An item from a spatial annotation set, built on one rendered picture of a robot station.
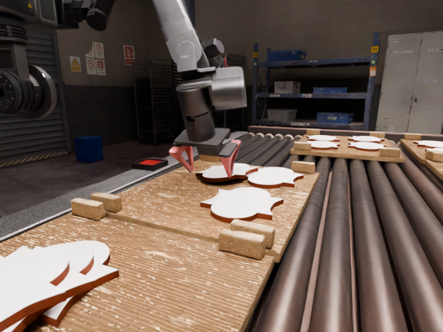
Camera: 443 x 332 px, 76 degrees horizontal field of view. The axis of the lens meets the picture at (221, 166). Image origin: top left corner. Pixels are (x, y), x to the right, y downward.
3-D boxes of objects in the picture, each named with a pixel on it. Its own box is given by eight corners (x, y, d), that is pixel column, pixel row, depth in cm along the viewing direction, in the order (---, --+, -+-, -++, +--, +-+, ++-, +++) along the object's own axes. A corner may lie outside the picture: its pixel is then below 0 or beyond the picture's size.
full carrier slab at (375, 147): (289, 153, 101) (290, 141, 100) (304, 137, 138) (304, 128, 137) (403, 163, 88) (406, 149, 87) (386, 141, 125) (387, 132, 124)
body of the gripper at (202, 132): (190, 133, 64) (182, 102, 59) (232, 136, 59) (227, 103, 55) (175, 149, 59) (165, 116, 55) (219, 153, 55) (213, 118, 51)
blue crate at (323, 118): (315, 122, 465) (316, 112, 461) (323, 120, 494) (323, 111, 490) (347, 124, 436) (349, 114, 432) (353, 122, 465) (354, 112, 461)
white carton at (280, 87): (273, 94, 495) (274, 81, 489) (282, 94, 515) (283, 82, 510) (292, 94, 472) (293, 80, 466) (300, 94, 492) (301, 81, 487)
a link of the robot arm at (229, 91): (188, 63, 59) (175, 42, 51) (243, 55, 58) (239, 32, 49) (192, 119, 58) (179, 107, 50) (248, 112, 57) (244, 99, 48)
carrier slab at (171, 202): (86, 215, 51) (85, 207, 51) (199, 164, 87) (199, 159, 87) (279, 264, 37) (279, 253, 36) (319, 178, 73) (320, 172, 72)
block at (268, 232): (228, 240, 39) (228, 222, 39) (233, 234, 41) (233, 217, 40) (271, 251, 37) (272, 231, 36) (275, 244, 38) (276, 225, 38)
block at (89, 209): (71, 215, 47) (68, 199, 47) (80, 211, 49) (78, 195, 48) (97, 221, 45) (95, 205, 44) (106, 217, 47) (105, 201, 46)
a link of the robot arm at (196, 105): (177, 77, 54) (171, 87, 50) (213, 72, 53) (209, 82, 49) (186, 110, 58) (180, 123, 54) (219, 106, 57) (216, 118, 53)
